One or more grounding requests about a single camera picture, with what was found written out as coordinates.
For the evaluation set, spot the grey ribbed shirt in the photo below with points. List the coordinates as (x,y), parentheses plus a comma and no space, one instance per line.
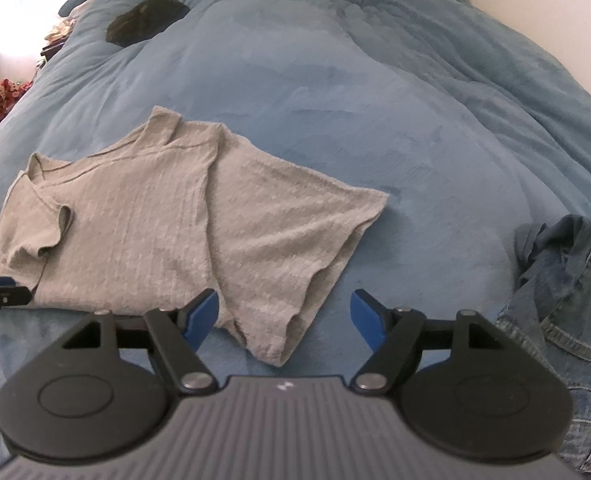
(150,220)

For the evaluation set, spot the blue fleece blanket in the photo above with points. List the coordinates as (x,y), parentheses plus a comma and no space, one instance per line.
(375,110)

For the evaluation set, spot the dark curled-up cat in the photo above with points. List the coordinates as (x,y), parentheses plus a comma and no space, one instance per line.
(145,22)

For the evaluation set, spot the blue denim garment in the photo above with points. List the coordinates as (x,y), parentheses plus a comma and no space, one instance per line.
(565,285)

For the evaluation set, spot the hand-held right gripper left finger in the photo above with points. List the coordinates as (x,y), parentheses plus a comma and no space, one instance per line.
(203,315)

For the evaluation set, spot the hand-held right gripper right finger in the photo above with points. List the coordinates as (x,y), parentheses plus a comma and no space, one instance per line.
(368,317)

